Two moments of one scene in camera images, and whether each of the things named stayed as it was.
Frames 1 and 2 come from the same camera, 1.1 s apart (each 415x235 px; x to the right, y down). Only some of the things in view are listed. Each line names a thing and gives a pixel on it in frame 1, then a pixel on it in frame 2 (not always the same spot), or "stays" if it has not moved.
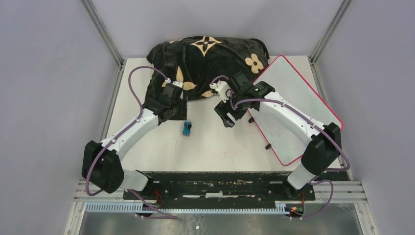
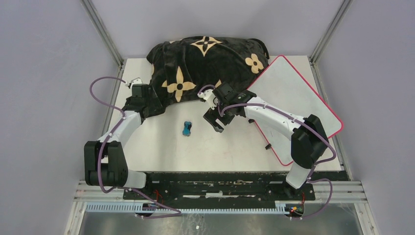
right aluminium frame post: x=332 y=30 stays
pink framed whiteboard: x=284 y=77 stays
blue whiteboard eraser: x=186 y=130 stays
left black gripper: x=182 y=115 → x=154 y=103
